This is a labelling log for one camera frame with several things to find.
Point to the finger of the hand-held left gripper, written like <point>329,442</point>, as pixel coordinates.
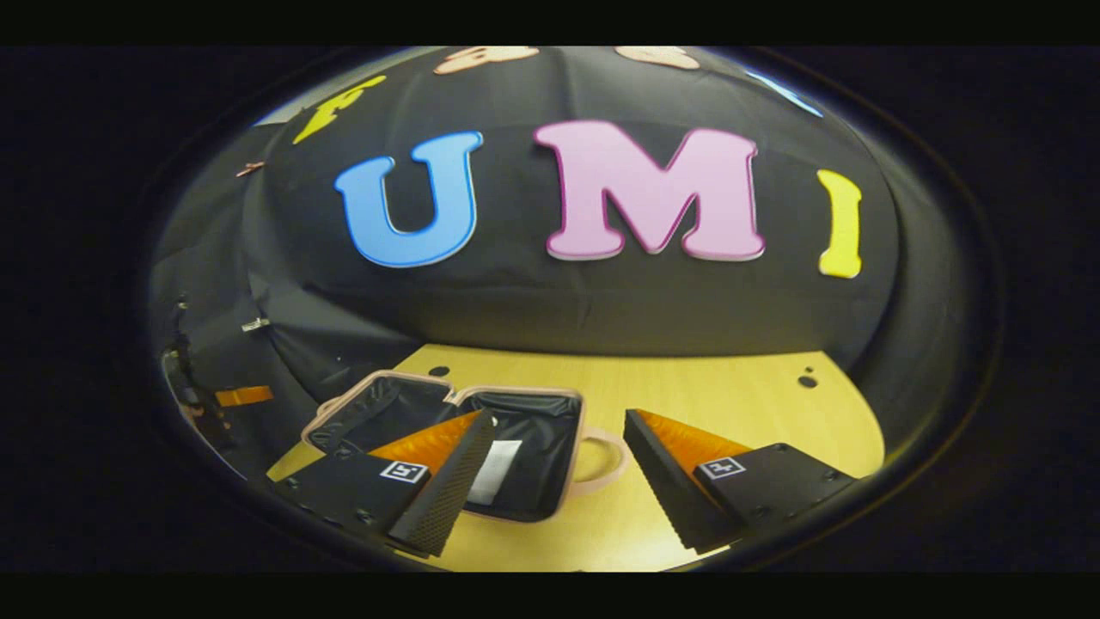
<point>245,396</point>

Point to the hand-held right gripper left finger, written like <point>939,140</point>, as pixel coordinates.
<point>447,499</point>

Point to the metal clip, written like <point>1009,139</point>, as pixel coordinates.
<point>256,324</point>

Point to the black backdrop cloth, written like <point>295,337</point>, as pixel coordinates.
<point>516,301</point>

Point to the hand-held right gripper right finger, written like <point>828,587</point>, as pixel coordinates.
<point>666,490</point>

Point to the pink clip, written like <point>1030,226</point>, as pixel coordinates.
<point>251,168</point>

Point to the white squeeze tube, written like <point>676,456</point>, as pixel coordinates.
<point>498,468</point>

